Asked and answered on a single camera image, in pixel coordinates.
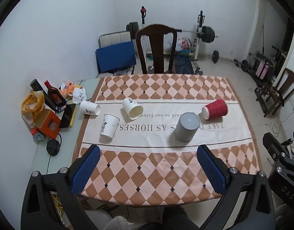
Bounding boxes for grey plastic mug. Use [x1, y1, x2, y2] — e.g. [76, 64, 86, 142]
[174, 112, 200, 142]

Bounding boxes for white paper cup standing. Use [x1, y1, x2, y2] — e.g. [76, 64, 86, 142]
[100, 114, 120, 143]

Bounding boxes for red ripple paper cup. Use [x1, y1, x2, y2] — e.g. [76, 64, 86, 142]
[202, 99, 228, 120]

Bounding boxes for white paper cup lying left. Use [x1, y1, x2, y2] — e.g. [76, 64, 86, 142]
[79, 100, 100, 116]

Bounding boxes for white paper cup lying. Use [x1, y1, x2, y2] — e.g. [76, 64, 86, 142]
[79, 100, 100, 116]
[122, 98, 143, 120]

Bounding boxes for white paper cup lying centre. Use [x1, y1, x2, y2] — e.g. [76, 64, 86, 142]
[122, 98, 143, 120]

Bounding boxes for black round disc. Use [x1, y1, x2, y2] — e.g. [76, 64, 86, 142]
[46, 139, 61, 156]

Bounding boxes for black phone yellow case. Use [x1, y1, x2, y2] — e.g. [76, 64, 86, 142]
[59, 103, 76, 128]

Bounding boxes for checkered printed tablecloth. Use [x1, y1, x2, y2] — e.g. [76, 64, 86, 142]
[73, 74, 262, 206]

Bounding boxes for orange cardboard box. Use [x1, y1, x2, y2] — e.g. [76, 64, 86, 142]
[35, 108, 61, 139]

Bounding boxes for crumpled white paper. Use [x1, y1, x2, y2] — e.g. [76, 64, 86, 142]
[72, 87, 87, 104]

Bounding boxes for dark glass bottle red cap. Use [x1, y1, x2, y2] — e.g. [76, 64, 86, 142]
[44, 80, 66, 108]

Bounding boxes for dark wooden chair right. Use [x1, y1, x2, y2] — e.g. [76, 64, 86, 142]
[254, 68, 294, 117]

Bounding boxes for dark wooden chair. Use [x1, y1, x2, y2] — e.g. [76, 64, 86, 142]
[254, 68, 294, 117]
[135, 24, 178, 74]

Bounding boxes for yellow plastic bag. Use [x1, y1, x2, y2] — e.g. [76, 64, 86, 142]
[21, 91, 44, 128]

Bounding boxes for black box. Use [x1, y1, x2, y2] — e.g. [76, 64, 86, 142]
[29, 78, 58, 113]

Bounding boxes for blue folded mat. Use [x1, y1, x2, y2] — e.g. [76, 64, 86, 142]
[96, 41, 136, 73]

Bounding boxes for white padded bench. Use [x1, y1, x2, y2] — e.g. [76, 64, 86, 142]
[99, 31, 131, 48]

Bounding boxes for barbell with black plates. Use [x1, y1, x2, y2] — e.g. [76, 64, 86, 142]
[126, 22, 217, 43]

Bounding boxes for white squat rack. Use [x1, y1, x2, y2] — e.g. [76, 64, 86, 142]
[135, 10, 211, 63]

